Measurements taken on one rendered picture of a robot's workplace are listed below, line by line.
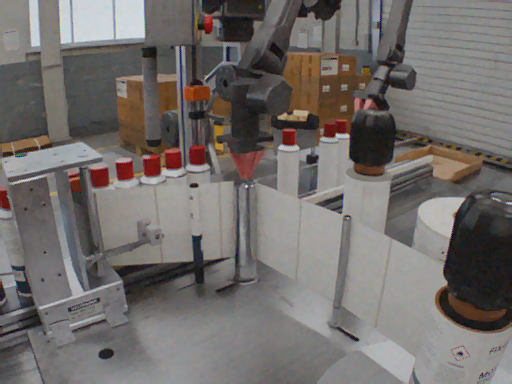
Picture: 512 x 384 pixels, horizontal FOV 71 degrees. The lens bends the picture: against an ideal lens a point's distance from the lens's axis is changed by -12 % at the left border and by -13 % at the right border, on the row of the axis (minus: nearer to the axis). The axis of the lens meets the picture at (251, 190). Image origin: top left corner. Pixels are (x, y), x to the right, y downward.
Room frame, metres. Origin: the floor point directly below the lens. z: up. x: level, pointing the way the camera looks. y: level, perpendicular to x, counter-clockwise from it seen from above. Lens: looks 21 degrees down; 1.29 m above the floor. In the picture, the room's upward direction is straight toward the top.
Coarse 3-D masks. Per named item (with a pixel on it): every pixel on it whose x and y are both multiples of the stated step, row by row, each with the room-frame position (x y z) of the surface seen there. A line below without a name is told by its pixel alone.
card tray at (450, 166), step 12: (396, 156) 1.48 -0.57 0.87; (408, 156) 1.54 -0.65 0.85; (420, 156) 1.61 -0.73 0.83; (444, 156) 1.60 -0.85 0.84; (456, 156) 1.56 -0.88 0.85; (468, 156) 1.52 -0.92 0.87; (444, 168) 1.44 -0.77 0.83; (456, 168) 1.44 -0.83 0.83; (468, 168) 1.37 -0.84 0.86; (480, 168) 1.46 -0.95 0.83; (444, 180) 1.31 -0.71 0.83; (456, 180) 1.30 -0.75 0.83
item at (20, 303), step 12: (420, 168) 1.29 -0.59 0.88; (312, 192) 1.06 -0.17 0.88; (324, 204) 0.97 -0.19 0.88; (144, 264) 0.67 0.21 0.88; (156, 264) 0.68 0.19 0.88; (120, 276) 0.63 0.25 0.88; (12, 288) 0.56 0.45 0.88; (12, 300) 0.52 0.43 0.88; (24, 300) 0.53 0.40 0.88; (0, 312) 0.49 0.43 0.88
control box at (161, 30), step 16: (144, 0) 0.77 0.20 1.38; (160, 0) 0.77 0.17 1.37; (176, 0) 0.78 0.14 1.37; (192, 0) 0.78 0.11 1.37; (144, 16) 0.77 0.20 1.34; (160, 16) 0.77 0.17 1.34; (176, 16) 0.78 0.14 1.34; (192, 16) 0.78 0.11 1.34; (144, 32) 0.77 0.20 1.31; (160, 32) 0.77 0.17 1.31; (176, 32) 0.78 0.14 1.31; (192, 32) 0.78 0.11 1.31
